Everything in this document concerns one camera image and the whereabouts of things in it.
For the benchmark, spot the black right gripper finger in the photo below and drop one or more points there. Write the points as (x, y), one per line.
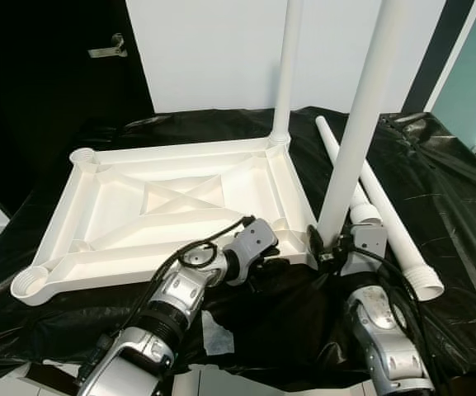
(314, 241)

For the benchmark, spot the white tapered table leg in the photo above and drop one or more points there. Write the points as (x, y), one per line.
(365, 107)
(398, 231)
(327, 136)
(289, 66)

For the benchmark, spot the white plastic table top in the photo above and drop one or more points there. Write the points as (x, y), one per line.
(139, 239)

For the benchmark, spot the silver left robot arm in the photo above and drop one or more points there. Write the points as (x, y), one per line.
(176, 293)

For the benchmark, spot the black plastic table cover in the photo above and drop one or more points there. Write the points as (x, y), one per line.
(444, 190)

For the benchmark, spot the black door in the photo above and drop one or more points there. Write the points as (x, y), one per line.
(40, 99)

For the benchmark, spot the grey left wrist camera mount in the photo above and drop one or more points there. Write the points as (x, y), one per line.
(254, 246)

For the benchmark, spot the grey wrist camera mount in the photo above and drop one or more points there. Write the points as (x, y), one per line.
(254, 246)
(365, 247)

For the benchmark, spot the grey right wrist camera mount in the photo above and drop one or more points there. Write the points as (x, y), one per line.
(365, 247)

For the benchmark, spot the black wall pillar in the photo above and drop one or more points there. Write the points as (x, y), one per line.
(442, 49)

